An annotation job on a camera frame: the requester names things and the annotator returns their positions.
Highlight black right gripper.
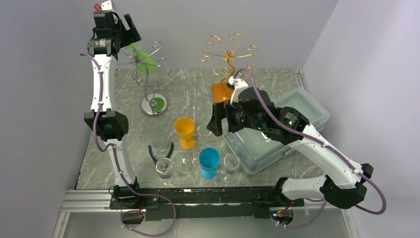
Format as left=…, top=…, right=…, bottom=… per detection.
left=207, top=98, right=265, bottom=135

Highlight green wine glass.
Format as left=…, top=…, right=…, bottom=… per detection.
left=123, top=42, right=155, bottom=73

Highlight orange frosted wine glass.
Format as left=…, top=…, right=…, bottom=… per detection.
left=174, top=117, right=196, bottom=149

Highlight blue wine glass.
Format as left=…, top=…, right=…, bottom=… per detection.
left=199, top=147, right=220, bottom=179

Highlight ribbed clear wine glass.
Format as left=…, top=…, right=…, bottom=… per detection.
left=150, top=129, right=169, bottom=152

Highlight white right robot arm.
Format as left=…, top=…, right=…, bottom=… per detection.
left=207, top=87, right=373, bottom=209

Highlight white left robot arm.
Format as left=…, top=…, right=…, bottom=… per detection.
left=83, top=8, right=143, bottom=208

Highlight clear plastic storage box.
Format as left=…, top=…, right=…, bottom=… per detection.
left=223, top=87, right=331, bottom=175

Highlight gold wire glass rack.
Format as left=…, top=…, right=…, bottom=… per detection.
left=198, top=33, right=259, bottom=103

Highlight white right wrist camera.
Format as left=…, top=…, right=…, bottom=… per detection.
left=228, top=76, right=249, bottom=105

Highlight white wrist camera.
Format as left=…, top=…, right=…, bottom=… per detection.
left=228, top=76, right=249, bottom=105
left=93, top=0, right=116, bottom=12

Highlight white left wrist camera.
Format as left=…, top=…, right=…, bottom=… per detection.
left=93, top=0, right=116, bottom=12

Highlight chrome wire glass rack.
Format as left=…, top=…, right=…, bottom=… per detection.
left=120, top=41, right=169, bottom=118

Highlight blue handled pliers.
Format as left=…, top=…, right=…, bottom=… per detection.
left=148, top=142, right=174, bottom=165

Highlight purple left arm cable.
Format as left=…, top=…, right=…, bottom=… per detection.
left=79, top=52, right=178, bottom=238

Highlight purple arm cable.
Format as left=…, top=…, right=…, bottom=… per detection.
left=79, top=52, right=178, bottom=238
left=233, top=67, right=387, bottom=230

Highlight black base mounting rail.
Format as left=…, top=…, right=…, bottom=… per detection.
left=109, top=186, right=304, bottom=221

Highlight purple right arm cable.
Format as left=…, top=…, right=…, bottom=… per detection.
left=233, top=67, right=387, bottom=230

